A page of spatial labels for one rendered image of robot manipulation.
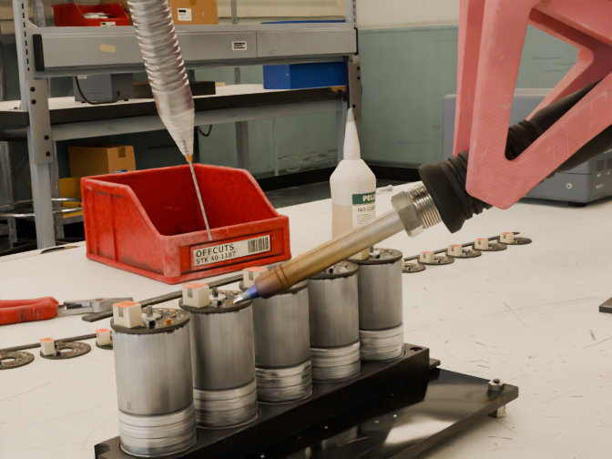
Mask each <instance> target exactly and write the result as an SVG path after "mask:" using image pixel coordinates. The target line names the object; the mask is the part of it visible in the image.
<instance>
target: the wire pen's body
mask: <svg viewBox="0 0 612 459"><path fill-rule="evenodd" d="M127 4H128V6H129V7H130V8H129V11H130V14H132V16H131V17H132V20H133V21H134V23H133V24H134V27H135V28H136V29H135V31H136V34H137V35H138V36H137V38H138V42H139V47H140V48H141V54H142V55H143V60H144V62H145V68H146V69H147V74H148V80H149V81H150V83H149V84H150V86H151V90H152V94H153V97H154V100H155V104H156V107H157V111H158V114H159V115H161V116H173V115H177V114H181V113H184V112H186V111H188V110H190V109H192V108H193V107H194V101H193V97H192V94H191V90H190V86H189V81H188V77H187V74H186V69H185V67H184V62H183V60H182V54H181V51H180V48H179V41H178V40H177V39H178V37H177V35H176V34H175V33H176V30H175V27H174V23H173V20H171V19H172V15H171V13H170V8H169V6H168V0H128V2H127Z"/></svg>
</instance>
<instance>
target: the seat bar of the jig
mask: <svg viewBox="0 0 612 459"><path fill-rule="evenodd" d="M429 371H430V349H429V348H427V347H423V346H419V345H414V344H410V343H406V342H405V343H404V356H403V357H402V358H400V359H398V360H395V361H391V362H377V363H367V362H361V374H360V375H359V376H357V377H356V378H353V379H350V380H348V381H343V382H311V385H312V396H310V397H309V398H307V399H305V400H302V401H299V402H296V403H287V404H261V403H258V418H257V419H256V420H254V421H253V422H251V423H248V424H245V425H242V426H239V427H235V428H229V429H218V430H212V429H202V428H198V427H196V430H197V442H196V444H195V445H193V446H192V447H191V448H189V449H188V450H186V451H183V452H181V453H178V454H173V455H168V456H161V457H137V456H133V455H129V454H125V453H123V452H122V451H121V447H120V436H119V435H118V436H116V437H113V438H110V439H108V440H106V441H104V442H101V443H98V444H96V445H94V449H95V459H241V458H244V457H246V456H248V455H250V454H253V453H256V452H258V451H259V450H261V449H263V448H265V447H268V446H270V445H272V444H275V443H277V442H279V441H281V440H283V439H285V438H287V437H289V436H291V435H294V434H296V433H298V432H300V431H302V430H305V429H307V428H309V427H311V426H313V425H315V424H317V423H320V422H322V421H324V420H326V419H329V418H331V417H333V416H334V415H336V414H338V413H342V412H344V411H346V410H348V409H350V408H352V407H354V406H356V405H358V404H360V403H363V402H366V401H368V400H370V399H372V398H373V397H375V396H378V395H380V394H382V393H385V392H387V391H390V390H391V389H393V388H395V387H397V386H399V385H402V384H404V383H407V382H409V381H410V380H413V379H415V378H417V377H419V376H421V375H423V374H425V373H428V372H429Z"/></svg>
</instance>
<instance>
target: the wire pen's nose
mask: <svg viewBox="0 0 612 459"><path fill-rule="evenodd" d="M159 116H160V118H161V120H162V121H163V123H164V125H165V126H166V128H167V129H168V132H169V133H170V135H171V136H172V137H173V139H174V140H175V142H176V144H177V145H178V147H179V149H180V151H181V152H182V154H183V155H184V156H190V155H192V152H193V135H194V107H193V108H192V109H190V110H188V111H186V112H184V113H181V114H177V115H173V116H161V115H159Z"/></svg>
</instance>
